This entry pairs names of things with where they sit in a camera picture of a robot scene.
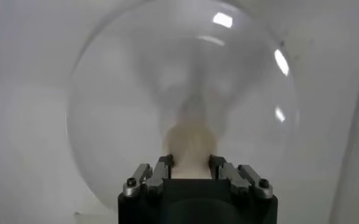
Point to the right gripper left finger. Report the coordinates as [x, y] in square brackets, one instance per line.
[156, 182]

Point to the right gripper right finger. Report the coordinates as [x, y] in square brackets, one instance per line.
[234, 179]

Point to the white steamed baozi bun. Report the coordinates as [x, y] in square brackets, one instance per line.
[191, 149]

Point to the white round plate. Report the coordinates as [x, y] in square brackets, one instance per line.
[121, 106]

